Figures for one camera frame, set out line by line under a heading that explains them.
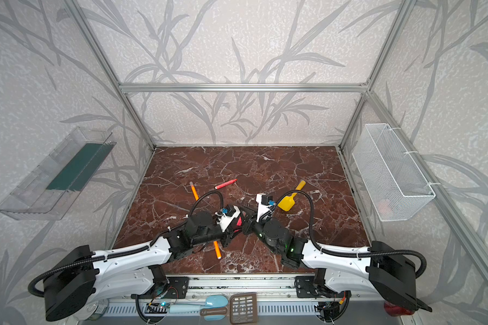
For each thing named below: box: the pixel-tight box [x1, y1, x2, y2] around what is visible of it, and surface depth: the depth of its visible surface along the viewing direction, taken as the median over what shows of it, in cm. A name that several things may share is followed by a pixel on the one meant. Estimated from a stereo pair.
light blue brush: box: [168, 294, 230, 321], surface depth 71 cm
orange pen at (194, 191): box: [189, 181, 200, 201], surface depth 101 cm
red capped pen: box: [214, 178, 238, 190], surface depth 106 cm
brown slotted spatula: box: [219, 291, 259, 325], surface depth 71 cm
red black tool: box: [383, 301, 416, 317], surface depth 68 cm
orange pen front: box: [213, 240, 222, 260], surface depth 84 cm
